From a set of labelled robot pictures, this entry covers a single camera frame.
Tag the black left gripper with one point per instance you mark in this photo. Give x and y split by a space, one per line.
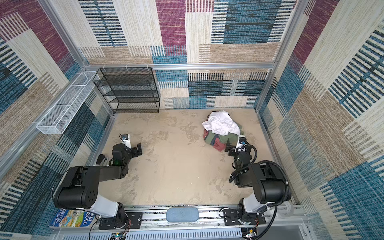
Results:
134 153

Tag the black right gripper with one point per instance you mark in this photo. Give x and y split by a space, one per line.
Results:
232 148

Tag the red cloth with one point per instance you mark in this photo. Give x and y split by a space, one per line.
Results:
215 140

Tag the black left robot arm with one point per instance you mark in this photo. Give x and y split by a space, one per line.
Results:
79 190

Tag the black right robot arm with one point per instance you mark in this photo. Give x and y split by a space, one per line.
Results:
267 179

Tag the green cloth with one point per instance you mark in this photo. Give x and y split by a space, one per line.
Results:
231 139

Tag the white cloth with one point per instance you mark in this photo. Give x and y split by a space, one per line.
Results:
221 123

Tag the blue oval pad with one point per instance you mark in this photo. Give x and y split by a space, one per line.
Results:
182 215

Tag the colourful children's book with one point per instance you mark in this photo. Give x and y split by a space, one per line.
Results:
72 219

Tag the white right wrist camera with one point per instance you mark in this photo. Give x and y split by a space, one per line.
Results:
241 144

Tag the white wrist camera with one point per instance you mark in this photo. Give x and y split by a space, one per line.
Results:
241 144
126 140

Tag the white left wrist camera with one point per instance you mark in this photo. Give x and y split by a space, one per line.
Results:
126 140

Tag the black wire mesh shelf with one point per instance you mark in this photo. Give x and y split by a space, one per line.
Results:
128 90

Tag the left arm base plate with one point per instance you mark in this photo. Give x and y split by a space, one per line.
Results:
131 220

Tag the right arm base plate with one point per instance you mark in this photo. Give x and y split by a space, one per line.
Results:
233 217

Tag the white wire mesh basket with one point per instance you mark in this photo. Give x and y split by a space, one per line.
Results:
59 116

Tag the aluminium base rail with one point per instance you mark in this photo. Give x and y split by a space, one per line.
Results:
198 222

